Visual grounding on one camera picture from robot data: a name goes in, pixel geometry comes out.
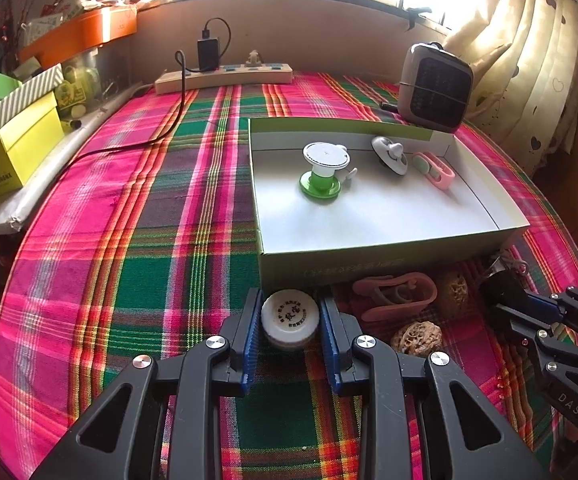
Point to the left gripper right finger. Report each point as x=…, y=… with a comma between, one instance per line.
x=462, y=435

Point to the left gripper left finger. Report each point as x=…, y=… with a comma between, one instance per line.
x=159, y=418

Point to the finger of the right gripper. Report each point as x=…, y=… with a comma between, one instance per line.
x=549, y=307
x=506, y=304

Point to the brown carved walnut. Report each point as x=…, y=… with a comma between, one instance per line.
x=418, y=339
x=453, y=293

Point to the pink hair claw clip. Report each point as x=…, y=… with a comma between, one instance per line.
x=392, y=298

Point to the small white round jar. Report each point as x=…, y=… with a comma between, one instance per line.
x=290, y=319

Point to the pink green nail clipper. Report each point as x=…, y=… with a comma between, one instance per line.
x=440, y=174

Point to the green white spool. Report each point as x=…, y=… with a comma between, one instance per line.
x=328, y=173

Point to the white green cardboard box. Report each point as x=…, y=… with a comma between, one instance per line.
x=380, y=223

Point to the pink green plaid cloth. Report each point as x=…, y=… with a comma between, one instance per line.
x=148, y=251

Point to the grey black space heater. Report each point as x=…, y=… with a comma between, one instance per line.
x=435, y=88

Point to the cream heart print curtain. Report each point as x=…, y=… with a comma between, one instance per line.
x=524, y=54

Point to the yellow box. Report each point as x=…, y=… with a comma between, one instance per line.
x=26, y=140

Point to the white power strip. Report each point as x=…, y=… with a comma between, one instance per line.
x=228, y=75

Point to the beige plug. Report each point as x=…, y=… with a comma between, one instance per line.
x=254, y=59

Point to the black window latch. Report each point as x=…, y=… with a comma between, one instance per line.
x=413, y=14

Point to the green striped box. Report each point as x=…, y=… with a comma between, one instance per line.
x=31, y=91

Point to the black power adapter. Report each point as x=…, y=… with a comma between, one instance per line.
x=208, y=52

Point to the orange box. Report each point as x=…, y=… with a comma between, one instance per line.
x=88, y=30

